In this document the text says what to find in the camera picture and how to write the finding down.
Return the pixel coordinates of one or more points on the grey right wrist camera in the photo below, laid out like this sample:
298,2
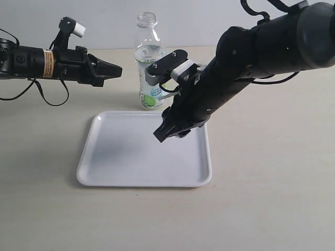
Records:
169,67

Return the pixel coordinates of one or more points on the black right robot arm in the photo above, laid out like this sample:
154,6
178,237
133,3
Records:
300,40

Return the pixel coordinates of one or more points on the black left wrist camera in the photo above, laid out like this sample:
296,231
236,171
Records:
67,26

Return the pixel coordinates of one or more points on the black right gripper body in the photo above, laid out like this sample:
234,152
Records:
199,100

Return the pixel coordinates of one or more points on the clear plastic drink bottle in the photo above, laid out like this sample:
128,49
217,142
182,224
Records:
147,49

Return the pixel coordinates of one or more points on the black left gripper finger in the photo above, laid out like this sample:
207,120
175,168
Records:
95,81
104,69

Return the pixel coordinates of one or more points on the white rectangular plastic tray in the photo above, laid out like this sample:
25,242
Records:
121,151

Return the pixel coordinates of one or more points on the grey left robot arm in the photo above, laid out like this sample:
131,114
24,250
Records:
19,62

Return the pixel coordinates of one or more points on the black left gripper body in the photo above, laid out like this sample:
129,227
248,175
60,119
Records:
69,65

